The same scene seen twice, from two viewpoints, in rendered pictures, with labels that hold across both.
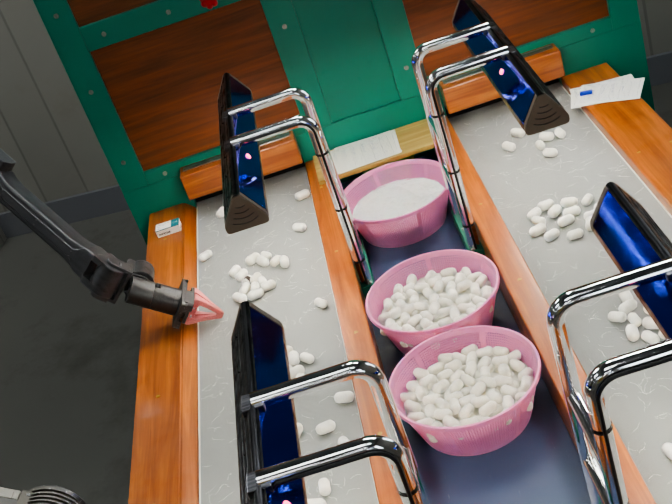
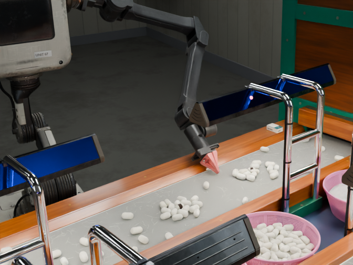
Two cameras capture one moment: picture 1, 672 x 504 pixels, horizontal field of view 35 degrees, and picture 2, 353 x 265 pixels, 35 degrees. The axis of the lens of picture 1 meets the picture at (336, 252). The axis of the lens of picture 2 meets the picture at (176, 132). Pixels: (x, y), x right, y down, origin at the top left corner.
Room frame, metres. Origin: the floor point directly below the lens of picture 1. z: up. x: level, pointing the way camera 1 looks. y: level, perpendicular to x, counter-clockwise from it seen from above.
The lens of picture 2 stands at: (0.63, -1.02, 1.65)
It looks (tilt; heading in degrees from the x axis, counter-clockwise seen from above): 22 degrees down; 49
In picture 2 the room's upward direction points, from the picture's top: 2 degrees counter-clockwise
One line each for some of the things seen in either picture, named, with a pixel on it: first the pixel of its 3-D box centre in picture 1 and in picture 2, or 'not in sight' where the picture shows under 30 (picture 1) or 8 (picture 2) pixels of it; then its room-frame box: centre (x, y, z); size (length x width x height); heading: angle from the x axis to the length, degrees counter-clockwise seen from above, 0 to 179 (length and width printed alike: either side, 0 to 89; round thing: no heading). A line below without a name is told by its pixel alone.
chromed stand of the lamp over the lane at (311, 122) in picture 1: (300, 203); (283, 148); (2.00, 0.04, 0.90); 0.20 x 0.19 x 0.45; 177
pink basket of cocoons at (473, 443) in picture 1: (469, 394); not in sight; (1.45, -0.13, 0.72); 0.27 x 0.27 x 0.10
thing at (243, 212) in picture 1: (235, 141); (268, 91); (2.01, 0.12, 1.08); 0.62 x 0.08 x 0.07; 177
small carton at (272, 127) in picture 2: (168, 227); (274, 128); (2.36, 0.37, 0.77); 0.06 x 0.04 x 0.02; 87
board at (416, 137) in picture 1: (379, 149); not in sight; (2.38, -0.19, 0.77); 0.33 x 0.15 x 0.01; 87
